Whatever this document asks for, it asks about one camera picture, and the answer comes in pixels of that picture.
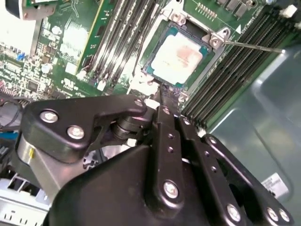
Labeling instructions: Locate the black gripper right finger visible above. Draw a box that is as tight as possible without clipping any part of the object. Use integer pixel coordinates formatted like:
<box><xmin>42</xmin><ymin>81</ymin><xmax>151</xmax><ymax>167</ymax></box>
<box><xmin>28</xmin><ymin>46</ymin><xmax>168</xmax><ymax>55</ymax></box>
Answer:
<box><xmin>170</xmin><ymin>96</ymin><xmax>295</xmax><ymax>226</ymax></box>

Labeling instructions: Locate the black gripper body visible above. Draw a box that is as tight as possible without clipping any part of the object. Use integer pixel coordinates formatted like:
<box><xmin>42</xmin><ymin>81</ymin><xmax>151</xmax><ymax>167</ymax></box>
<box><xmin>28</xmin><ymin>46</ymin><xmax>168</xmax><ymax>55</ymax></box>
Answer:
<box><xmin>48</xmin><ymin>144</ymin><xmax>224</xmax><ymax>226</ymax></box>

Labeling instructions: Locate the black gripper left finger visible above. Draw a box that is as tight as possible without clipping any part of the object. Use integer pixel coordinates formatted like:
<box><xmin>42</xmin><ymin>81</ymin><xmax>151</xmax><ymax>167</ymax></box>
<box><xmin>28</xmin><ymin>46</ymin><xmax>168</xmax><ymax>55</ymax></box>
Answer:
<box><xmin>21</xmin><ymin>86</ymin><xmax>186</xmax><ymax>213</ymax></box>

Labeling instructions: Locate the silver CPU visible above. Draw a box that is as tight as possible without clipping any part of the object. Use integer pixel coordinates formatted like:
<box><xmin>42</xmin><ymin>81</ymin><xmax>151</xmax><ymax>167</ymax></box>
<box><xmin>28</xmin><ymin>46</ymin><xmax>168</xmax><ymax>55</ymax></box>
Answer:
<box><xmin>142</xmin><ymin>25</ymin><xmax>216</xmax><ymax>87</ymax></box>

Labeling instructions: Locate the metal locking lever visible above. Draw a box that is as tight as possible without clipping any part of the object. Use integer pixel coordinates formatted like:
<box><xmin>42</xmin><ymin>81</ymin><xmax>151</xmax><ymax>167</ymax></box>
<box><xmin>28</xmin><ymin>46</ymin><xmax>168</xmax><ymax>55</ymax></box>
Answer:
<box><xmin>129</xmin><ymin>3</ymin><xmax>159</xmax><ymax>80</ymax></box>
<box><xmin>222</xmin><ymin>40</ymin><xmax>287</xmax><ymax>53</ymax></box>

